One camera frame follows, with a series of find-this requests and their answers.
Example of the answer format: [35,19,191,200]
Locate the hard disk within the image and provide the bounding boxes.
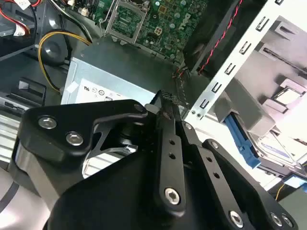
[224,112,307,173]

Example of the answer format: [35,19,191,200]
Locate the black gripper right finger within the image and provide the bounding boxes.
[172,102,299,230]

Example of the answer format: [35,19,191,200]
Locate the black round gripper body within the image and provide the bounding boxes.
[47,119,231,230]

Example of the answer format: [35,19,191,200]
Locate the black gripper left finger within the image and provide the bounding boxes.
[9,90,188,213]

